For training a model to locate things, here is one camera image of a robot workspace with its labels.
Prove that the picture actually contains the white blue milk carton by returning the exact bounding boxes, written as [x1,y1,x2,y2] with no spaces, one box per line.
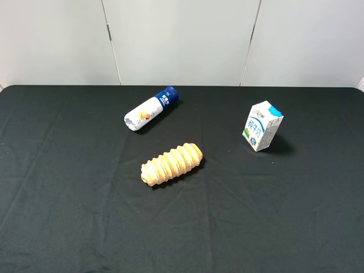
[242,101,284,152]

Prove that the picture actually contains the ridged golden bread roll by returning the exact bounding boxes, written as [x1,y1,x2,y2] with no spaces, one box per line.
[140,143,203,187]

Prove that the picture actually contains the white bottle blue cap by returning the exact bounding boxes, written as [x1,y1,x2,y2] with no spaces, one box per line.
[124,86,179,131]

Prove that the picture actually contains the black tablecloth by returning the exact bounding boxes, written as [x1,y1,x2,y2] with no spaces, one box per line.
[1,86,363,272]

